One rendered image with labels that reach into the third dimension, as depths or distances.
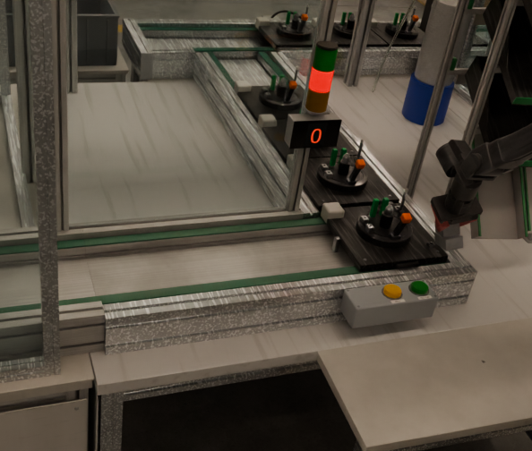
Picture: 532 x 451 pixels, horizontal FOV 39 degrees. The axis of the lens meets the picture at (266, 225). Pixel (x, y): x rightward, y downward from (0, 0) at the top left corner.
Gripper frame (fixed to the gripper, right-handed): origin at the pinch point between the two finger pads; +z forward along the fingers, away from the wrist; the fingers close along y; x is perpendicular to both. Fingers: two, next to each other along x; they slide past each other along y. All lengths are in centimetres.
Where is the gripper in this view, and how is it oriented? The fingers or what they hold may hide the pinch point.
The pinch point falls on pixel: (448, 225)
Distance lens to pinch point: 184.1
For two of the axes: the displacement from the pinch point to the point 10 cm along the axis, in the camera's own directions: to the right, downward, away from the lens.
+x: 2.6, 8.3, -5.0
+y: -9.7, 2.1, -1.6
